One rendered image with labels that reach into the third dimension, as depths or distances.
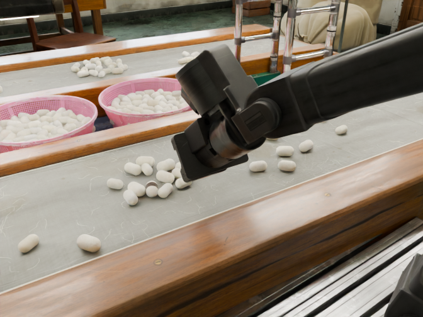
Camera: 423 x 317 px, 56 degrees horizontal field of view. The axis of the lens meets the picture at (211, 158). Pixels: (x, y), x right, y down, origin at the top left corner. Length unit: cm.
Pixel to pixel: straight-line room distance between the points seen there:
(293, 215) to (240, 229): 9
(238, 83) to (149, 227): 29
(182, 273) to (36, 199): 33
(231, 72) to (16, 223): 43
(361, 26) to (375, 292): 312
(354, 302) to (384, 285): 7
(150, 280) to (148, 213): 17
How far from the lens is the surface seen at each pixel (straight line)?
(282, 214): 62
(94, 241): 60
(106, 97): 111
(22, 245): 63
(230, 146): 47
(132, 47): 155
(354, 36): 362
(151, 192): 69
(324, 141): 91
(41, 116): 111
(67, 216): 69
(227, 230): 59
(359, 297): 66
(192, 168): 54
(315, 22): 362
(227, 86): 44
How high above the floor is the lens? 114
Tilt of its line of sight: 30 degrees down
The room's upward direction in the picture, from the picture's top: straight up
